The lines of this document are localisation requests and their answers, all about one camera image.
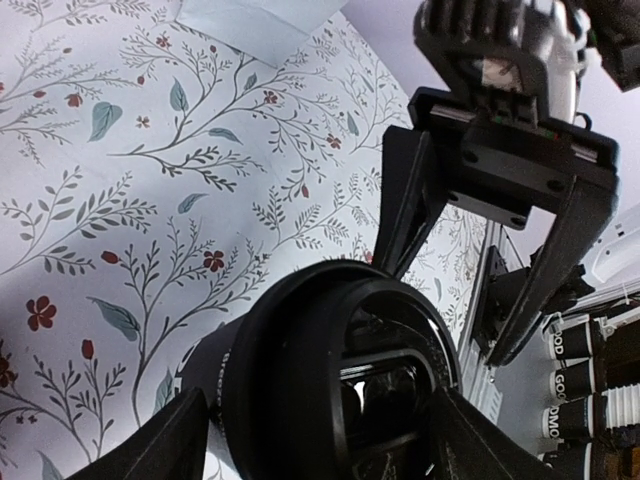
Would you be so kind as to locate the light blue paper bag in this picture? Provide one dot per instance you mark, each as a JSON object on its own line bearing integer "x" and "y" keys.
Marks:
{"x": 267, "y": 30}

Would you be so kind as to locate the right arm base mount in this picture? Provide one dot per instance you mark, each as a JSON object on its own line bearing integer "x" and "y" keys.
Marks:
{"x": 503, "y": 290}

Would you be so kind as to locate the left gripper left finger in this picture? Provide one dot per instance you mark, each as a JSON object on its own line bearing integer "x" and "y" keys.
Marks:
{"x": 171, "y": 445}

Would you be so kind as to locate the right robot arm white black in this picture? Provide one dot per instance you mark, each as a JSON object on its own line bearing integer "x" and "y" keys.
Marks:
{"x": 615, "y": 250}

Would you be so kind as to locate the aluminium front rail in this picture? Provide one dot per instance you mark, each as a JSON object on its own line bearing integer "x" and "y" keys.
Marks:
{"x": 477, "y": 379}

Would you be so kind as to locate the black plastic cup lid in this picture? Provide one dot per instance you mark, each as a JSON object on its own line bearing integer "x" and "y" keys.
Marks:
{"x": 332, "y": 376}

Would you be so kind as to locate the black cups on shelf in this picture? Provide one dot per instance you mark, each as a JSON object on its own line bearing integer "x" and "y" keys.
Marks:
{"x": 594, "y": 391}

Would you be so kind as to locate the floral patterned table mat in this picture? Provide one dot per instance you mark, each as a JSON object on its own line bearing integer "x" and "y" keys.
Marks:
{"x": 154, "y": 182}

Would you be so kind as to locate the black paper coffee cup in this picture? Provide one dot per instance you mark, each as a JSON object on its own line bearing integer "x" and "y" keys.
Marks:
{"x": 222, "y": 365}

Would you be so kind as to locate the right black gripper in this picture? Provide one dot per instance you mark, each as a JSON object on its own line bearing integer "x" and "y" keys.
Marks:
{"x": 500, "y": 141}

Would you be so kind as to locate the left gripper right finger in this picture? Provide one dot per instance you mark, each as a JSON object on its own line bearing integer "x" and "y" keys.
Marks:
{"x": 466, "y": 445}

